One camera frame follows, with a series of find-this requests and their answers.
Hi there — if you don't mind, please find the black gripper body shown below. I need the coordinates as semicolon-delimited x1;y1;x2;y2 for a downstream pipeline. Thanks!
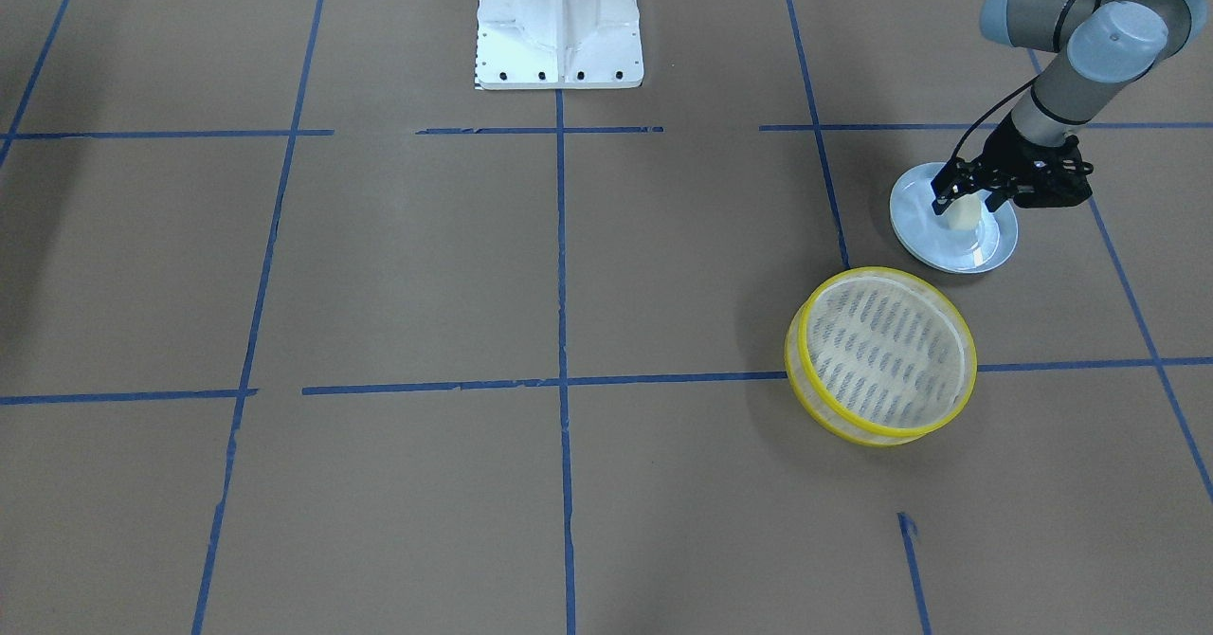
970;121;1057;191

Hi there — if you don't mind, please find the pale white bun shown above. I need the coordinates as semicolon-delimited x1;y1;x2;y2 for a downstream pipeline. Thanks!
943;192;987;232

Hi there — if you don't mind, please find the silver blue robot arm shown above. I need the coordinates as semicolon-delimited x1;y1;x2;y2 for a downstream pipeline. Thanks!
932;0;1211;215

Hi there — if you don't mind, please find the yellow rimmed steamer basket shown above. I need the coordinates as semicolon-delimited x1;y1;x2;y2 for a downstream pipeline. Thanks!
784;266;978;448

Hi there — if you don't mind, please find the light blue plate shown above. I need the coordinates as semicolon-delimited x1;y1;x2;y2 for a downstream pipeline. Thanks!
889;163;1020;274

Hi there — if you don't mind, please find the brown paper table cover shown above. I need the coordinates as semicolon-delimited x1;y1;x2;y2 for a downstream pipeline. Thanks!
2;0;1211;634

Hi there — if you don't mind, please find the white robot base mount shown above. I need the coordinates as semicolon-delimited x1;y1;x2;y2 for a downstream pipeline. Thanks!
474;0;645;91

